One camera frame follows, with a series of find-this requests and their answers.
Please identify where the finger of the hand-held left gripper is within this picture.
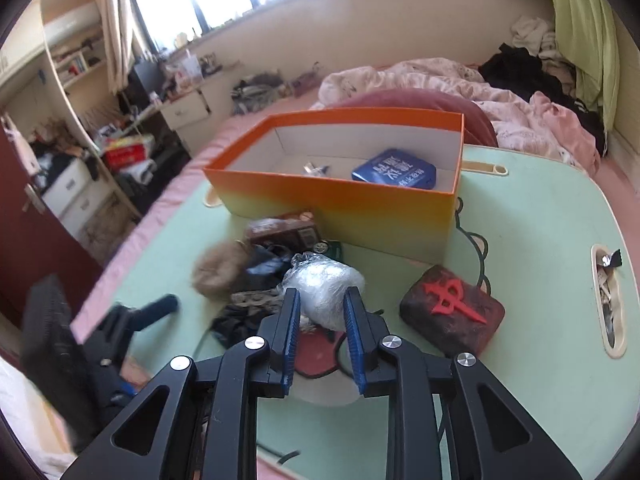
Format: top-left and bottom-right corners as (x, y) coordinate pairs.
(127, 294), (180, 333)

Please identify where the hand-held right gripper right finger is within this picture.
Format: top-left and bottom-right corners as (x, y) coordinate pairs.
(343, 286), (583, 480)

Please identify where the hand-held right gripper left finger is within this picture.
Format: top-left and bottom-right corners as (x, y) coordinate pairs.
(60, 287), (303, 480)

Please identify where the clear plastic bundle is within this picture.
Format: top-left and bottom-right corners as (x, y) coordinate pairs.
(281, 252), (367, 331)

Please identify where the dark mahjong tile block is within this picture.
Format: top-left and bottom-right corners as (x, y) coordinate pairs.
(399, 264), (506, 358)

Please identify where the orange cardboard box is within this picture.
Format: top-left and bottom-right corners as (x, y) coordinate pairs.
(202, 109), (466, 267)

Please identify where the green cartoon desktop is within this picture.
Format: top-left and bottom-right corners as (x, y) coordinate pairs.
(70, 142), (636, 480)

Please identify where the black patterned cloth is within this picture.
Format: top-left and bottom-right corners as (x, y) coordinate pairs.
(210, 290), (283, 351)

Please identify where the brown fur pompom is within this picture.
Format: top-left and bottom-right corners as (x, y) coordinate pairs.
(192, 241), (251, 301)

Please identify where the dark blue cloth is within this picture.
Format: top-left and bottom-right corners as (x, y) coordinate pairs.
(245, 244), (296, 291)

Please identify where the white cloth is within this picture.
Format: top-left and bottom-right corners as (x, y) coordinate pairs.
(0, 350), (81, 480)

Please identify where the brown tin box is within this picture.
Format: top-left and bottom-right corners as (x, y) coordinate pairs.
(245, 212), (321, 251)

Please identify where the red-brown door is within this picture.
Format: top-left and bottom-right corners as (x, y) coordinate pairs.
(0, 115), (108, 331)

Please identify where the white drawer unit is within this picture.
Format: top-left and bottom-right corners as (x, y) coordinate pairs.
(40, 157), (136, 246)

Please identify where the red cardboard box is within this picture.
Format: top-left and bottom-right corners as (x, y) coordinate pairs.
(102, 135), (156, 171)

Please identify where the blue metal tin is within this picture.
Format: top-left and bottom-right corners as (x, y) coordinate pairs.
(351, 148), (437, 190)

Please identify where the pink bed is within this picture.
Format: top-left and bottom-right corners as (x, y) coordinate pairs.
(70, 62), (640, 346)

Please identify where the white drawer cabinet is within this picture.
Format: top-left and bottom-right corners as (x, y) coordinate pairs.
(161, 91), (211, 131)

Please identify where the black monitor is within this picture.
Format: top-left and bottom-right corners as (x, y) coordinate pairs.
(127, 60), (166, 106)

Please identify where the grey striped clothes pile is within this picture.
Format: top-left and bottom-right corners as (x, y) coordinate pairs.
(231, 72), (291, 116)

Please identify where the clear plastic cup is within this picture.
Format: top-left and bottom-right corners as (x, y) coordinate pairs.
(175, 52), (203, 86)

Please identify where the maroon pillow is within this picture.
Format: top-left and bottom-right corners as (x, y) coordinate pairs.
(332, 87), (498, 148)

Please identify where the pile of small trinkets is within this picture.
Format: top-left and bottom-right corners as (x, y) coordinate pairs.
(597, 266), (621, 346)

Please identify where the purple bag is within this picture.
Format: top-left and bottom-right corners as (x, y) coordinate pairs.
(292, 62), (326, 96)

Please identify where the pink floral quilt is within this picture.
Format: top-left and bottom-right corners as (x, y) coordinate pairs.
(317, 57), (603, 176)

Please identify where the beige curtain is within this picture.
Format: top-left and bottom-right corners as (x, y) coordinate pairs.
(90, 0), (146, 93)

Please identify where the black clothes pile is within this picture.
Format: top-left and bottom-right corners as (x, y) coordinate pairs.
(477, 42), (608, 146)

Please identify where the white clothes pile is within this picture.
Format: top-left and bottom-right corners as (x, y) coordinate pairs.
(510, 15), (576, 81)

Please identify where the green curtain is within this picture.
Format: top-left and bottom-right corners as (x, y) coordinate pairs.
(542, 0), (621, 131)

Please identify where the metal door handle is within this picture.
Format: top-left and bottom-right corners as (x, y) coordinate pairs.
(22, 185), (46, 213)

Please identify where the wall bookshelf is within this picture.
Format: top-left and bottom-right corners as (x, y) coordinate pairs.
(42, 25), (108, 91)

